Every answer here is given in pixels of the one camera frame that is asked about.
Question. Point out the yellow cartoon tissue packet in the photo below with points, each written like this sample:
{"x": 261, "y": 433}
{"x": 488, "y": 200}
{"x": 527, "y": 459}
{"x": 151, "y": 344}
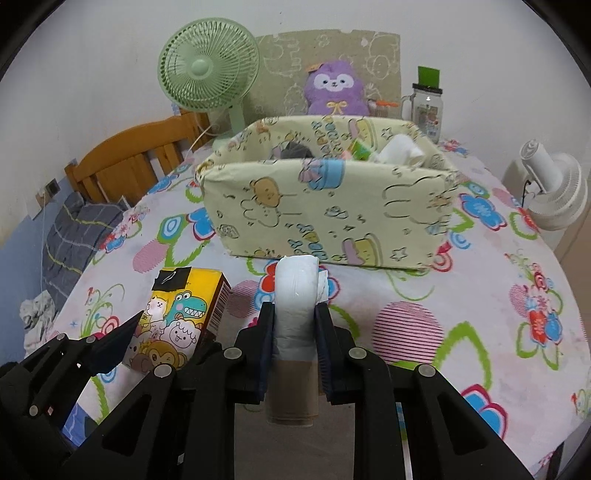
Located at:
{"x": 184, "y": 314}

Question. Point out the glass jar with green lid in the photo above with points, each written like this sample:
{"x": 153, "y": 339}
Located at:
{"x": 427, "y": 115}

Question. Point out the purple plush toy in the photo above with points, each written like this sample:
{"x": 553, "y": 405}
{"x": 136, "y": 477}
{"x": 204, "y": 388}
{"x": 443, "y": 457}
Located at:
{"x": 334, "y": 87}

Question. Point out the wooden chair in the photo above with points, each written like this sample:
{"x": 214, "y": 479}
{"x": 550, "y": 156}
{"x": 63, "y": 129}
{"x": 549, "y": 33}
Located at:
{"x": 120, "y": 161}

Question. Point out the white plastic bag roll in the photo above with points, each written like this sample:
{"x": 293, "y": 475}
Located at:
{"x": 295, "y": 300}

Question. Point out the dark plaid blanket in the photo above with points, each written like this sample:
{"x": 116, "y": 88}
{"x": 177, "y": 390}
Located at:
{"x": 78, "y": 235}

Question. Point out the toothpick holder with orange lid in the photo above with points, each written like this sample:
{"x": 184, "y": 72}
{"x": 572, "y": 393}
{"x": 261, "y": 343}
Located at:
{"x": 383, "y": 110}

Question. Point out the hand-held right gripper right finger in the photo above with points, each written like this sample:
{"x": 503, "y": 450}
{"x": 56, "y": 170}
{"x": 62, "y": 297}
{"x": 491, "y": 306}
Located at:
{"x": 323, "y": 350}

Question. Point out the wall socket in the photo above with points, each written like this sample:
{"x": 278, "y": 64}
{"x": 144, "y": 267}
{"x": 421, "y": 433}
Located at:
{"x": 53, "y": 187}

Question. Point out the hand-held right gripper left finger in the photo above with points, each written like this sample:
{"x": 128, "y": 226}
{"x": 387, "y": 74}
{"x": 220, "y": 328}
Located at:
{"x": 267, "y": 350}

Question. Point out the crumpled white cloth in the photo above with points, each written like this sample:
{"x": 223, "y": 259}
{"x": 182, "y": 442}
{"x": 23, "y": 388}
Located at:
{"x": 37, "y": 314}

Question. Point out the printed cardboard sheet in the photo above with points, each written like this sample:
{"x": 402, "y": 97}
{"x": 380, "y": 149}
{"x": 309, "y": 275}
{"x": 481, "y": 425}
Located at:
{"x": 286, "y": 69}

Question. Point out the green desk fan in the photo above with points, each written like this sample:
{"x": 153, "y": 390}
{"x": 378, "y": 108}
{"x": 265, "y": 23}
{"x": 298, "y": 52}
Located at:
{"x": 207, "y": 69}

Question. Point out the green tissue packet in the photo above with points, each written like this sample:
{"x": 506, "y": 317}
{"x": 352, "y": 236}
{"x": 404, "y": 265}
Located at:
{"x": 362, "y": 150}

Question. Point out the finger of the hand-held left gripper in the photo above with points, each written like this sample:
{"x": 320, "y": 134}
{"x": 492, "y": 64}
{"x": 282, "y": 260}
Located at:
{"x": 113, "y": 344}

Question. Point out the cartoon print fabric storage box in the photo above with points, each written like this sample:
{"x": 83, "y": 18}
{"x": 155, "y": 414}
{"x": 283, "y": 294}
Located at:
{"x": 323, "y": 217}

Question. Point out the white desk fan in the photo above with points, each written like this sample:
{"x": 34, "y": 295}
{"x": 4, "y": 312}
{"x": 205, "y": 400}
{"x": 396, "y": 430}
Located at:
{"x": 558, "y": 189}

